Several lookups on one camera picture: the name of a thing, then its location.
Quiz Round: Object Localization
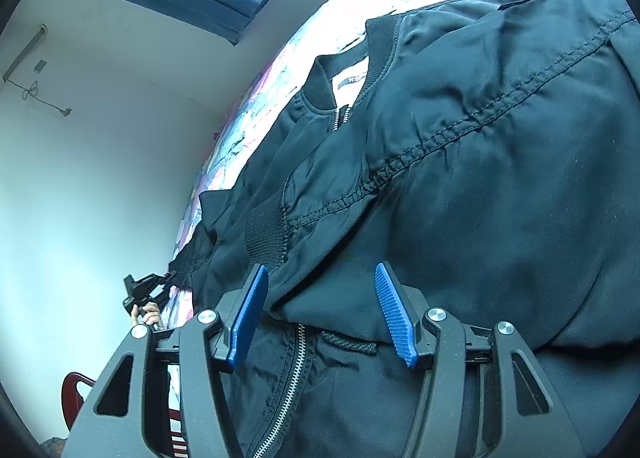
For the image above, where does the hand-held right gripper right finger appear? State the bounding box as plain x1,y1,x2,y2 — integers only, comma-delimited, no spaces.
375,262,586,458

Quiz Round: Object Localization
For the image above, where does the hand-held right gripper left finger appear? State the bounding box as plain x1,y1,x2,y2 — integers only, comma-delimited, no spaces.
60,264,271,458

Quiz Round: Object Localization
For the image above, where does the black zip jacket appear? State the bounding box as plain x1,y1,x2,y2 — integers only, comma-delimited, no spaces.
167,0,640,458

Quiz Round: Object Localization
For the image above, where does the person's left hand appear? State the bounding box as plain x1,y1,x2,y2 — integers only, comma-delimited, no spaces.
129,302,162,328

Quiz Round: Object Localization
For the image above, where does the red wooden chair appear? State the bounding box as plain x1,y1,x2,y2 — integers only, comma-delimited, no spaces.
61,372,190,458

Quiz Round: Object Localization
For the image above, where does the loose wall cable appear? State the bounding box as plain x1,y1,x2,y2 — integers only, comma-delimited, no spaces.
4,79,73,118

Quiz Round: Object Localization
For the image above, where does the white wall conduit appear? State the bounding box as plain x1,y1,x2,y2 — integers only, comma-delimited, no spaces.
2,24,49,83

